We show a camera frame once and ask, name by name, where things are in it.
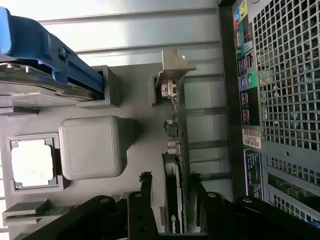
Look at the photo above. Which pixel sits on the green RAM stick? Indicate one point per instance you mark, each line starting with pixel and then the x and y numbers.
pixel 53 209

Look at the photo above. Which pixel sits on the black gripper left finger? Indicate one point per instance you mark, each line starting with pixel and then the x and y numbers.
pixel 136 212

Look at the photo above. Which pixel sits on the hard disk with blue carrier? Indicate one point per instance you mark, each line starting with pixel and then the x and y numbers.
pixel 42 72

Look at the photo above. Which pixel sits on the silver CPU chip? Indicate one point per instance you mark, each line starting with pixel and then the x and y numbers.
pixel 32 165

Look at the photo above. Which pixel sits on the black PC case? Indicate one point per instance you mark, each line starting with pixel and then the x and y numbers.
pixel 275 105

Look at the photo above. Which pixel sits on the Nvidia graphics card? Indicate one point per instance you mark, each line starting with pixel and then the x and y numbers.
pixel 175 140

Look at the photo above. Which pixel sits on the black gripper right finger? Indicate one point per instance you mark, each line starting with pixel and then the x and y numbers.
pixel 215 215

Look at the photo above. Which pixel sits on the grey 3D-printed parts rack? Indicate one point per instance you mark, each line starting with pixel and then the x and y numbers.
pixel 105 140

